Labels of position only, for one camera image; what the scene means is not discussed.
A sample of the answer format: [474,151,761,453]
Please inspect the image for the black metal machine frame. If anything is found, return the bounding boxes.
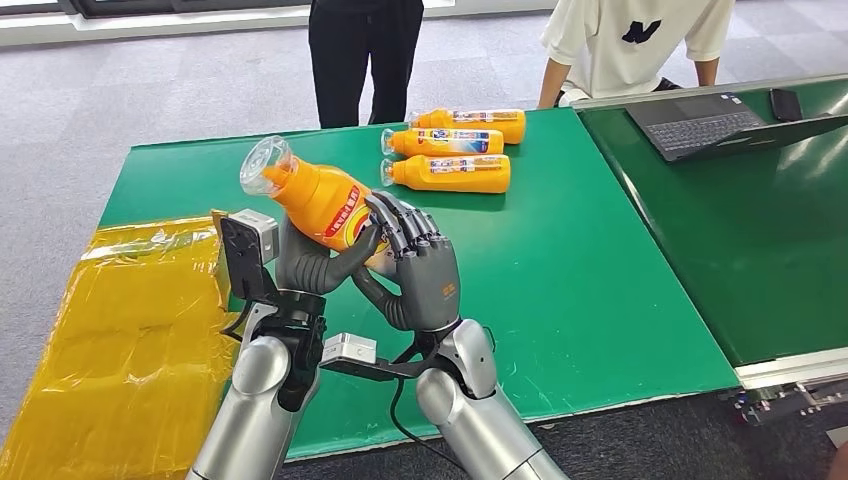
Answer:
[720,378,848,429]

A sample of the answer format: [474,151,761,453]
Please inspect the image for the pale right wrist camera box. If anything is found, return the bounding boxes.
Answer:
[320,332,400,384]

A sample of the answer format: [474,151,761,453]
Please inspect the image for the yellow plastic bag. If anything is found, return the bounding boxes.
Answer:
[0,209,248,480]

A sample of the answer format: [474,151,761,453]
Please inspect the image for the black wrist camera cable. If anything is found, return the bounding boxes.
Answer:
[388,376,466,473]
[220,299,258,344]

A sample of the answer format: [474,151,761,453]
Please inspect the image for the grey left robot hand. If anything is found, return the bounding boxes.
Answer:
[274,215,386,297]

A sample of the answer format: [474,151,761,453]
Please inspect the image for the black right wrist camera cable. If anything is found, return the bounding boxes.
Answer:
[388,376,466,473]

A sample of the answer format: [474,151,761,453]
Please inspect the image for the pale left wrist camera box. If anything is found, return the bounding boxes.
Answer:
[218,208,282,304]

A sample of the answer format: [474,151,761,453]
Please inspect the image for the person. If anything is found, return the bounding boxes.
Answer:
[307,0,426,130]
[535,0,737,111]

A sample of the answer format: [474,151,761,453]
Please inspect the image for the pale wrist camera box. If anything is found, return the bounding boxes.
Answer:
[218,208,282,304]
[320,332,400,384]

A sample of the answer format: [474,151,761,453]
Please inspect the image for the black left wrist camera cable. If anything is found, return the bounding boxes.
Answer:
[220,299,258,344]

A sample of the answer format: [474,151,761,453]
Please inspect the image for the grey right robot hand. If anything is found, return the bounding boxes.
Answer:
[351,190,464,334]

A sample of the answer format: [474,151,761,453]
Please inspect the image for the orange bottle with clear cap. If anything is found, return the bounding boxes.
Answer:
[238,134,400,274]
[407,107,528,146]
[380,127,506,160]
[379,154,513,195]

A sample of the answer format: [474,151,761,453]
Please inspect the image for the black laptop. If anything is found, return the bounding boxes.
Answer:
[623,90,848,164]

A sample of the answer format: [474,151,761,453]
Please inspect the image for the green conveyor belt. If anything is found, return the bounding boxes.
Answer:
[572,72,848,392]

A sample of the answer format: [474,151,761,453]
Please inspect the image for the black phone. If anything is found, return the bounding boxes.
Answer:
[769,87,806,124]

